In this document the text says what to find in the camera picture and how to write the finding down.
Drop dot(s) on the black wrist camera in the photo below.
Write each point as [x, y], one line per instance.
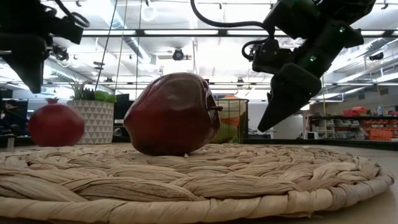
[272, 57]
[66, 29]

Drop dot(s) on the red pomegranate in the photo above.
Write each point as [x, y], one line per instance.
[56, 124]

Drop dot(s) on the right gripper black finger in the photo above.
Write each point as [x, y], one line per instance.
[292, 90]

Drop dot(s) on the black overhead rig beam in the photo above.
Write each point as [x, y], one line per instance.
[186, 32]

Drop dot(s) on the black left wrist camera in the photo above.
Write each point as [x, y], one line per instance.
[66, 29]

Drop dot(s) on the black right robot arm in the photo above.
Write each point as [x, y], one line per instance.
[295, 15]

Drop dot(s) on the black aluminium table frame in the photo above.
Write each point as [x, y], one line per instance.
[342, 143]

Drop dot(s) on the black background monitor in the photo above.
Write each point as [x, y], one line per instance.
[122, 115]

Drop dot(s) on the green white leek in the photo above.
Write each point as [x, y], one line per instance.
[233, 109]

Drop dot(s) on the black ceiling-hung device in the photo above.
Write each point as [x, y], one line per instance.
[60, 53]

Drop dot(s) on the succulent in white patterned pot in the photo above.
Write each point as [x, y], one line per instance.
[93, 121]

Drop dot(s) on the black overhead camera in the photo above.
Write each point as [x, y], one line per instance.
[178, 54]

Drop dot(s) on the thin black crossbar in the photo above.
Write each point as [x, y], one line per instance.
[357, 84]

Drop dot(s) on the shelf with orange bins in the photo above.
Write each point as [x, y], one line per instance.
[373, 127]

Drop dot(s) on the green pear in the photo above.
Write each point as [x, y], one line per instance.
[225, 132]

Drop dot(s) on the person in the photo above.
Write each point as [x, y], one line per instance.
[14, 118]

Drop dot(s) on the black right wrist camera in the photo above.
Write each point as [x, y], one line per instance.
[272, 57]

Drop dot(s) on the round woven placemat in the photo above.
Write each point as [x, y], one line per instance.
[186, 186]

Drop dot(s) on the dark red plum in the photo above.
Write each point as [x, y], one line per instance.
[174, 115]

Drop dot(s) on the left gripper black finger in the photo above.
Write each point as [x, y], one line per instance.
[26, 56]

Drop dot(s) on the small black ceiling fixture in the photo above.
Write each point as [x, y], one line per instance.
[376, 56]

